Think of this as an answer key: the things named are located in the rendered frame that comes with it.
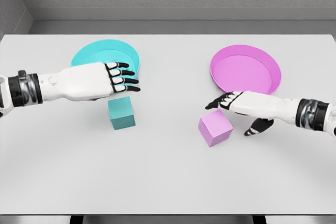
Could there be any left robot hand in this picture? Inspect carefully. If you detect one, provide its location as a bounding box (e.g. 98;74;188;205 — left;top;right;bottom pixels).
61;61;141;101

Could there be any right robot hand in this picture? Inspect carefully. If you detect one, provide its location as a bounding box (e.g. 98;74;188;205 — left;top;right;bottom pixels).
205;90;275;137

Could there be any cyan plate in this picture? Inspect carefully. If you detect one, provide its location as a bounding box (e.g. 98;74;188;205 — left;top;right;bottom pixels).
70;39;141;78

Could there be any teal block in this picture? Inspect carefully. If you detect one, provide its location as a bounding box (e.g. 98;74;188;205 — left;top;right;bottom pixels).
108;96;137;131

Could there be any pink block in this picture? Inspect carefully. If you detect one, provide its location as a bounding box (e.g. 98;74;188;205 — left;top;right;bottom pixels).
198;109;234;148

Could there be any pink plate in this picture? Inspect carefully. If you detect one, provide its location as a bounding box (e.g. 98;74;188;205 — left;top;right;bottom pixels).
209;45;282;95

